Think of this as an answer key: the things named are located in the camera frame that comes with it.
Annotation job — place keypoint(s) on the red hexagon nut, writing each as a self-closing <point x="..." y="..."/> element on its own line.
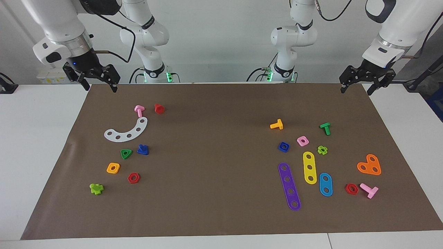
<point x="129" y="178"/>
<point x="347" y="189"/>

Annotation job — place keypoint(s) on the blue square nut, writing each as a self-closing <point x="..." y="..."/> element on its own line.
<point x="280" y="148"/>

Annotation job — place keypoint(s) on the red plastic screw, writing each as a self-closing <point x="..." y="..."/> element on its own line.
<point x="159" y="109"/>

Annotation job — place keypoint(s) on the brown table mat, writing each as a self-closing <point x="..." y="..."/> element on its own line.
<point x="221" y="193"/>

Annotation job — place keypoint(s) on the lime green cross screw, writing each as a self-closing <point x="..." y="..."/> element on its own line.
<point x="96" y="189"/>

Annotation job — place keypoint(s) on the lime green flower nut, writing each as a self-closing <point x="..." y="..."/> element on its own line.
<point x="319" y="150"/>

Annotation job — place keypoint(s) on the orange plastic screw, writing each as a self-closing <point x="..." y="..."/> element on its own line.
<point x="278" y="125"/>

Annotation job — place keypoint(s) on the blue box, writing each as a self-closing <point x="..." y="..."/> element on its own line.
<point x="437" y="103"/>

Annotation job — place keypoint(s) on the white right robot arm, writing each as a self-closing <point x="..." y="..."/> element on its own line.
<point x="59" y="20"/>

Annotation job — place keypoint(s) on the orange heart-shaped plate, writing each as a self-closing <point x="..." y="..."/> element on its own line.
<point x="369" y="165"/>

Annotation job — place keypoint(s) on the blue two-hole plate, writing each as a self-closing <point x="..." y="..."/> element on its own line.
<point x="325" y="184"/>

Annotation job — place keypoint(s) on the pink plastic screw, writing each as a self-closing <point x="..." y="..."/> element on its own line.
<point x="139" y="110"/>
<point x="371" y="191"/>

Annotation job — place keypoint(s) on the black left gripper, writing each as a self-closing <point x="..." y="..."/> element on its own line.
<point x="368" y="71"/>

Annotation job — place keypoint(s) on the pink square nut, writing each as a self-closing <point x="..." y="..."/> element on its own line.
<point x="299" y="141"/>

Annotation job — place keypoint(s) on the green triangle nut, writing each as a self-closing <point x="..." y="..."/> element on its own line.
<point x="129" y="151"/>

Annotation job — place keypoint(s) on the blue plastic screw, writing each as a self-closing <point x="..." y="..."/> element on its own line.
<point x="142" y="150"/>

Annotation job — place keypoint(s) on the purple four-hole strip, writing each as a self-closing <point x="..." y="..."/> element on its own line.
<point x="289" y="185"/>

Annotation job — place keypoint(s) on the orange square nut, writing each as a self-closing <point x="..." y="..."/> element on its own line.
<point x="108" y="169"/>

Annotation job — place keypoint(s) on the yellow three-hole plate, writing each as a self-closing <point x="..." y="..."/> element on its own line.
<point x="309" y="162"/>

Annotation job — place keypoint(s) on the white power box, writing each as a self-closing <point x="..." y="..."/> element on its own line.
<point x="48" y="77"/>

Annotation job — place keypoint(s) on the black stand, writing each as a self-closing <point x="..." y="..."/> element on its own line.
<point x="415" y="84"/>

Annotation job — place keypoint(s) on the white curved five-hole plate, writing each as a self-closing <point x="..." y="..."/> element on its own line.
<point x="123" y="137"/>

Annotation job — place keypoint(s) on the green plastic screw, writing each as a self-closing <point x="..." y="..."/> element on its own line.
<point x="325" y="127"/>

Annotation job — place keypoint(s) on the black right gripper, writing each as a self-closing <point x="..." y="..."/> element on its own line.
<point x="86" y="64"/>

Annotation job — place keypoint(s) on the black clamp mount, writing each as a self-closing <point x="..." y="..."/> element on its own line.
<point x="8" y="88"/>

